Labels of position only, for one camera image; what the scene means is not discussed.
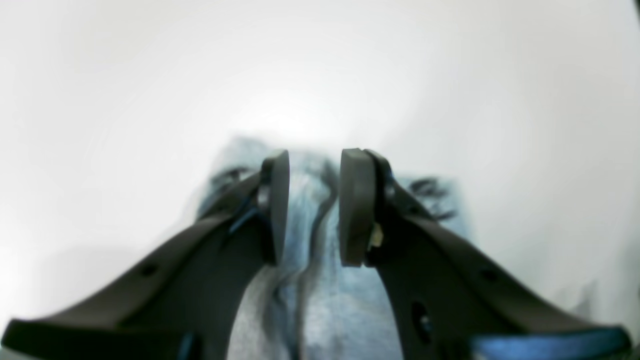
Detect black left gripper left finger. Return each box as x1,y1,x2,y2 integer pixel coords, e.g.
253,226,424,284
1,150,290,360

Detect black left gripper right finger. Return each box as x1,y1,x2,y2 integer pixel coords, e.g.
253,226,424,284
339,148,632,360

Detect grey T-shirt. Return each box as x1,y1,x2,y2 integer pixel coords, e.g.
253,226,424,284
195,135,476,360

